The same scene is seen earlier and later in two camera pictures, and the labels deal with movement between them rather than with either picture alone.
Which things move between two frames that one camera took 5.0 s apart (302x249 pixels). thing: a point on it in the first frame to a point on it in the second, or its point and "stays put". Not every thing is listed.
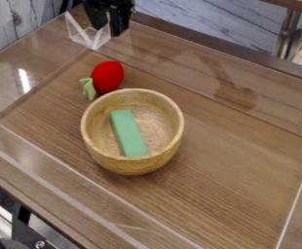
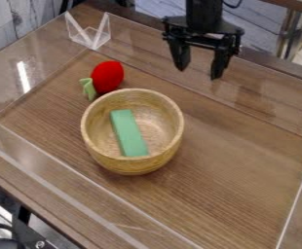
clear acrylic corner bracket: (93, 38) stays put
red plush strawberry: (106, 78) stays put
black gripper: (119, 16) to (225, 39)
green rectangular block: (127, 133) stays put
